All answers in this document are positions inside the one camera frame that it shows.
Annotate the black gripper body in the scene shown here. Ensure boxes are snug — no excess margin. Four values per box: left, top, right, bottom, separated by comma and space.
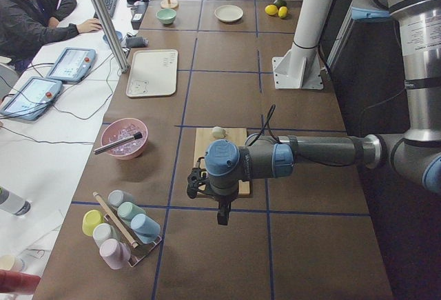
218, 196, 232, 212

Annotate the white steamed bun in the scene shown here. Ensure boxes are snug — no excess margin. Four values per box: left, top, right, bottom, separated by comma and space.
212, 126, 226, 139

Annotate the cream round plate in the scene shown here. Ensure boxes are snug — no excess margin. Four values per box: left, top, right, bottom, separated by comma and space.
214, 4, 244, 23

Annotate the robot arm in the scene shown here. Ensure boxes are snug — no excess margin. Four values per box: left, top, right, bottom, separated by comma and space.
187, 0, 440, 225

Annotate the cream rectangular tray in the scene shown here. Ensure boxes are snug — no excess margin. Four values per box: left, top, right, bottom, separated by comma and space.
126, 49, 178, 98

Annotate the wooden cutting board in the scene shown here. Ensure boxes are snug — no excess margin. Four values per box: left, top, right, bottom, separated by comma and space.
194, 127, 252, 197

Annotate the blue cup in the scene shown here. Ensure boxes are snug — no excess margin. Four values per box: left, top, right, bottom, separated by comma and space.
130, 214, 161, 244

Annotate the cup rack with wooden bar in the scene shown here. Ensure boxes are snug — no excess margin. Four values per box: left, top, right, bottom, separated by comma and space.
93, 192, 163, 267

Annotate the green cup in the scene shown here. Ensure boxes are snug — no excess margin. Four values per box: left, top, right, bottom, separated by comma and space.
117, 201, 146, 227

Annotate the metal brush tool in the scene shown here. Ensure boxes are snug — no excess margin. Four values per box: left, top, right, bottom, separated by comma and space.
93, 132, 143, 154

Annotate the grey cup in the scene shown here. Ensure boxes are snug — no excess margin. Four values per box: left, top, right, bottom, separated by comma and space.
107, 190, 136, 208

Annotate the pink cup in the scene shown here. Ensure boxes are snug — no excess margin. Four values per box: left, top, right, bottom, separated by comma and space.
99, 239, 131, 270

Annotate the white cup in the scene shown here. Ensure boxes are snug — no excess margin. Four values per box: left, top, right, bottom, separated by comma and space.
92, 223, 120, 248

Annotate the pink bowl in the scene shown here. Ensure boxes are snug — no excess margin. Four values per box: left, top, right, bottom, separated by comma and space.
101, 118, 148, 160

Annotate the yellow cup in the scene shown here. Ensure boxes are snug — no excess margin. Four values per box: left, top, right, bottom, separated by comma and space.
81, 210, 103, 237

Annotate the grey folded cloth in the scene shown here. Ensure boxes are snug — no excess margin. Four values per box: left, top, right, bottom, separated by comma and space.
125, 37, 148, 48

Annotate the green bowl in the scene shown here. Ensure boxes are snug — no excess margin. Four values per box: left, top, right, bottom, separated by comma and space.
156, 8, 177, 25

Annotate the blue bowl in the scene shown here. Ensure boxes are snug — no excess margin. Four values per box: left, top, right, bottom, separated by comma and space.
102, 30, 123, 48

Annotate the yellow lemon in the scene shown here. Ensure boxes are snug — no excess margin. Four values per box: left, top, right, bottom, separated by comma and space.
265, 4, 278, 16
278, 6, 289, 19

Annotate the black box device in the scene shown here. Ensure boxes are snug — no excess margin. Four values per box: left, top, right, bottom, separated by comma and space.
131, 2, 149, 30

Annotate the teach pendant tablet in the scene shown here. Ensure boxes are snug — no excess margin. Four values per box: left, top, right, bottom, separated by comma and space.
45, 48, 96, 83
1, 77, 63, 121

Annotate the green lime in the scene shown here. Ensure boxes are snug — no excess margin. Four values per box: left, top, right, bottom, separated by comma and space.
273, 0, 287, 8

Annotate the water bottle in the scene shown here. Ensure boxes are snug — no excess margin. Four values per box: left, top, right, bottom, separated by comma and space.
1, 187, 31, 216

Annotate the red cylinder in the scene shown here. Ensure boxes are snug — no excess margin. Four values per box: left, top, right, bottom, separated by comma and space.
1, 270, 41, 295

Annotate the small paper cup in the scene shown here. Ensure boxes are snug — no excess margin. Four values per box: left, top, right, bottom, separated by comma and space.
0, 254, 25, 272

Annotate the seated person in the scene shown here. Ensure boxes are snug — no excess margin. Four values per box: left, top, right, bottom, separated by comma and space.
1, 0, 101, 74

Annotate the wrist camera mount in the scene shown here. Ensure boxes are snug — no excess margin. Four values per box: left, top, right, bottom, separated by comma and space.
187, 157, 208, 199

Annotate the white pillar mount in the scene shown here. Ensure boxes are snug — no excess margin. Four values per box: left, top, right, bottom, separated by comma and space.
272, 0, 333, 90

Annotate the aluminium frame post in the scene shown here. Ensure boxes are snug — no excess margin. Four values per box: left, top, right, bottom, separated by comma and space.
91, 0, 130, 73

